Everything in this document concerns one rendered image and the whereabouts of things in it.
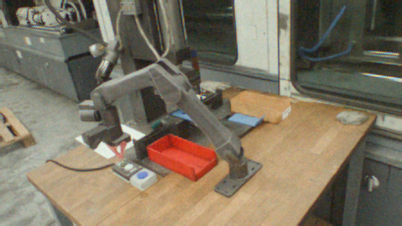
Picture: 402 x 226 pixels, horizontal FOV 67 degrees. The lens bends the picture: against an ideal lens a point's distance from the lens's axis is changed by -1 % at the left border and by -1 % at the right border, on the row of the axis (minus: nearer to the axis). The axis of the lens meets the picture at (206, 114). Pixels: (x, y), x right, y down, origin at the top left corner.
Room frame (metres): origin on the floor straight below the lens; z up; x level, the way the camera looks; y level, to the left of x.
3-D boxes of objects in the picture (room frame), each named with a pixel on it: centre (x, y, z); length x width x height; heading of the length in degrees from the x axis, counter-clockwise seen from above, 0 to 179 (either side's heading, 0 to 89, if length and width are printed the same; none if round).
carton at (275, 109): (1.30, -0.25, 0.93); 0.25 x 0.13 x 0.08; 46
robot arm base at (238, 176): (0.84, -0.08, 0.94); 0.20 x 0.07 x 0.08; 136
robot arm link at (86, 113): (0.96, 0.37, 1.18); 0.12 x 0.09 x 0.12; 74
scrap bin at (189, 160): (0.97, 0.11, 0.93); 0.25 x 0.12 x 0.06; 46
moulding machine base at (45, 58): (6.19, 3.15, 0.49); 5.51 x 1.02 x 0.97; 42
